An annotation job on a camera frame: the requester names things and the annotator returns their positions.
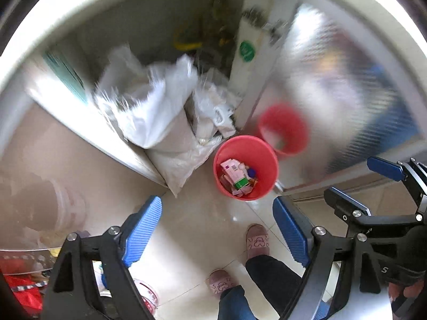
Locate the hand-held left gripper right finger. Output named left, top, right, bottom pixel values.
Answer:
left=272, top=196, right=391, bottom=320

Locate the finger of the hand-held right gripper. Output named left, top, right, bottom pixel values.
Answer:
left=324, top=187, right=371, bottom=222
left=367, top=156, right=427, bottom=214

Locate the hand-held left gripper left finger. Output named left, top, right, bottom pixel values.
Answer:
left=40, top=195, right=164, bottom=320

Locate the red plastic bin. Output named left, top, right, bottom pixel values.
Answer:
left=213, top=135, right=279, bottom=201

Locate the white and green medicine box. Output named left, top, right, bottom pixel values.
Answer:
left=220, top=160, right=251, bottom=190

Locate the person's right hand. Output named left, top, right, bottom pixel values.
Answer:
left=389, top=275, right=427, bottom=311

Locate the pink slipper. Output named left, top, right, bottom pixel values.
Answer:
left=246, top=224, right=270, bottom=259
left=208, top=269, right=236, bottom=299

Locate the white bucket with red print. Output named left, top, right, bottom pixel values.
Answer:
left=133, top=278, right=160, bottom=311

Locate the shiny patterned door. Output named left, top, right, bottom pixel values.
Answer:
left=257, top=3, right=421, bottom=189

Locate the white filled sack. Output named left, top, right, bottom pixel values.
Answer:
left=144, top=107, right=223, bottom=198

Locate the person's left leg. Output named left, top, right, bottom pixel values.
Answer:
left=217, top=285, right=258, bottom=320

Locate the white cabinet board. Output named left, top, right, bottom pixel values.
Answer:
left=27, top=73, right=168, bottom=188

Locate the large white woven sack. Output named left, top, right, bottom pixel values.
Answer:
left=95, top=44, right=201, bottom=149

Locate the red plastic bag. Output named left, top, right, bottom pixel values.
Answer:
left=0, top=266, right=45, bottom=320

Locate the clear plastic bag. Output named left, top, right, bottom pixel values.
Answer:
left=193, top=67, right=243, bottom=141

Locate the round green sticker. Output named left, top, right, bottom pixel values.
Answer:
left=239, top=40, right=256, bottom=62

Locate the yellow pipe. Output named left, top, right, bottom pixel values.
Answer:
left=173, top=23, right=205, bottom=51

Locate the white cabinet post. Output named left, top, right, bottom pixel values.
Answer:
left=230, top=0, right=285, bottom=130

